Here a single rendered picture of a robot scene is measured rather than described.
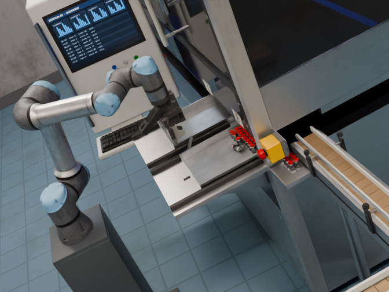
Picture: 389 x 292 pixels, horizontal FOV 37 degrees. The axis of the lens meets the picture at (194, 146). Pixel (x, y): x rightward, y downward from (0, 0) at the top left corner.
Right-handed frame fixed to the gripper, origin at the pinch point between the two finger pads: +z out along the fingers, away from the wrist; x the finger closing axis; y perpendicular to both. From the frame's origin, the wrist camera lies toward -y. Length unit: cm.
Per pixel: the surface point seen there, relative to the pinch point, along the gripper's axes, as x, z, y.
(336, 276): -13, 93, 39
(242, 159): 0.0, 21.4, 21.9
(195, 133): 33.8, 21.4, 13.4
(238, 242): 54, 110, 14
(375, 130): -13, 30, 73
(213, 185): -8.2, 19.8, 6.1
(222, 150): 12.0, 21.4, 17.7
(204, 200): -11.0, 21.7, 0.0
